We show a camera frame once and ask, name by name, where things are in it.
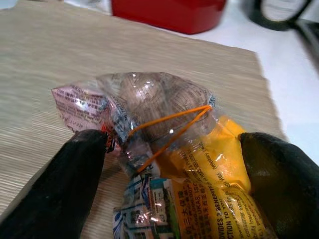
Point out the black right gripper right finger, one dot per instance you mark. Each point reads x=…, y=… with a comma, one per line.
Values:
x=286, y=189

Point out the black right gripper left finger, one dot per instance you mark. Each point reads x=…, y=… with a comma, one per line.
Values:
x=57, y=189

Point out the clear printed plastic food bag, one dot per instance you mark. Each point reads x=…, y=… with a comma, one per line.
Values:
x=211, y=174

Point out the orange rubber band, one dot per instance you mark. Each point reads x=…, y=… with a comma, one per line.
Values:
x=174, y=115

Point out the beige woven place mat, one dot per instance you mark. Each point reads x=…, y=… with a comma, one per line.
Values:
x=74, y=49

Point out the red container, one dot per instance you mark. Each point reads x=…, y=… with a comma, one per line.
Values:
x=169, y=15

